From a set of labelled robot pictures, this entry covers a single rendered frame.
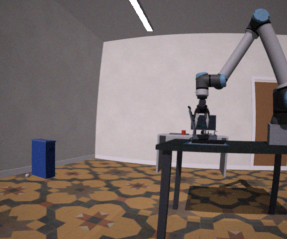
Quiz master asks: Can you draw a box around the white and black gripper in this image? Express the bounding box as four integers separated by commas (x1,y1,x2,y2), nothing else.
194,96,210,128

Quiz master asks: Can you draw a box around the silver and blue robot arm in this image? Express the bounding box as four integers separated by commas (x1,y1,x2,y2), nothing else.
195,8,287,124

